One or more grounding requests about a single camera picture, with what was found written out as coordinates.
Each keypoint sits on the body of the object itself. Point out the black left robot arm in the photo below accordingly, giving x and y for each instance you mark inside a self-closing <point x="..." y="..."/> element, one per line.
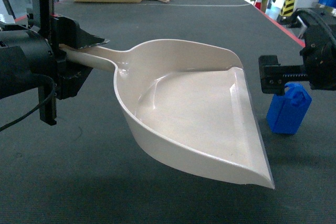
<point x="31" y="58"/>

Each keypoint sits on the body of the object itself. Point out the beige plastic dustpan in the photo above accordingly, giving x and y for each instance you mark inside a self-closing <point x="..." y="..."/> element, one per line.
<point x="188" y="106"/>

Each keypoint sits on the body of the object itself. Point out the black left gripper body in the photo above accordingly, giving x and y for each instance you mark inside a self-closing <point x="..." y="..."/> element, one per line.
<point x="42" y="16"/>

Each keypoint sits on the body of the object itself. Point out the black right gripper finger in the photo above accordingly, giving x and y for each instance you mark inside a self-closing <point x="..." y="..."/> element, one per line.
<point x="274" y="76"/>

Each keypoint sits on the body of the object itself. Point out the blue plastic part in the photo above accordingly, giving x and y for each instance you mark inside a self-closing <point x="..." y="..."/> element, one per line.
<point x="287" y="111"/>

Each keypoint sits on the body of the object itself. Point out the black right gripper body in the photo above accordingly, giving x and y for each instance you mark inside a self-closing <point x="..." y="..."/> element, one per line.
<point x="319" y="52"/>

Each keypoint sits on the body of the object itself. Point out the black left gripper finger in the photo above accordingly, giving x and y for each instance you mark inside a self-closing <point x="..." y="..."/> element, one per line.
<point x="70" y="34"/>
<point x="70" y="77"/>

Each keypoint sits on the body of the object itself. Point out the red white traffic cone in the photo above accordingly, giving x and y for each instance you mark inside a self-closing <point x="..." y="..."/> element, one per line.
<point x="258" y="4"/>

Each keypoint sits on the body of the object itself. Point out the yellow black traffic cone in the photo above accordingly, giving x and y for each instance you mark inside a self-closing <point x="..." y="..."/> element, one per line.
<point x="286" y="11"/>

